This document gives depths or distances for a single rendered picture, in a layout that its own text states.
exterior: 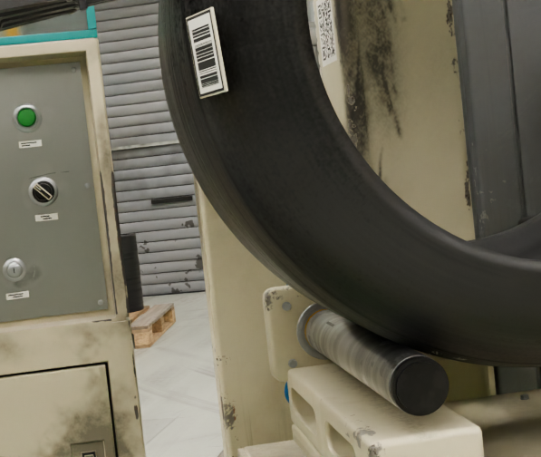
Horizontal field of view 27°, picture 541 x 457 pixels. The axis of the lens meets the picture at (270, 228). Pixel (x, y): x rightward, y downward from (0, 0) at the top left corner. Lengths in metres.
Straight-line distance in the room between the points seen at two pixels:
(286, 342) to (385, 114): 0.26
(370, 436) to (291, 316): 0.33
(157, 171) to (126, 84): 0.86
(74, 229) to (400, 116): 0.53
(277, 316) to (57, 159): 0.49
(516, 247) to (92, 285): 0.64
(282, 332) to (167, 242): 9.52
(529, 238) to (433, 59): 0.23
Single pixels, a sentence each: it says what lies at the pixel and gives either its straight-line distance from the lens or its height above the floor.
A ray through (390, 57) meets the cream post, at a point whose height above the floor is 1.18.
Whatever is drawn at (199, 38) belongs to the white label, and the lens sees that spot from 0.83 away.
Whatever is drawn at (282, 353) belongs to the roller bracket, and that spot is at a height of 0.88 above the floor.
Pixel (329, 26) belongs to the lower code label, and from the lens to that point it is 1.27.
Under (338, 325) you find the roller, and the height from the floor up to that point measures 0.92.
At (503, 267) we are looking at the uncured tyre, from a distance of 0.86.
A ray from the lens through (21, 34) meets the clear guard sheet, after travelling 1.55.
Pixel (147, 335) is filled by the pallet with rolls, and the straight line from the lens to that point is 7.47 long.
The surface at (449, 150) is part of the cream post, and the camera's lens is 1.25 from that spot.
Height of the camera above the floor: 1.07
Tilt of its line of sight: 3 degrees down
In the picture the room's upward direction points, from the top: 6 degrees counter-clockwise
